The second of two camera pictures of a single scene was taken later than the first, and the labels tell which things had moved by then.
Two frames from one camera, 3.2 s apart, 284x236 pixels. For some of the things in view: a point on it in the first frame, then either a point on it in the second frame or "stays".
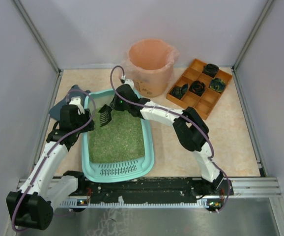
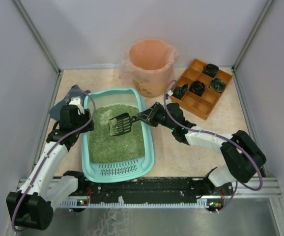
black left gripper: (87, 122) stays
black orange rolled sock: (197, 87) stays
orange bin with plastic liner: (149, 64) stays
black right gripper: (113, 105) to (152, 114)
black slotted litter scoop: (105, 115) to (122, 124)
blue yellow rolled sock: (217, 84) stays
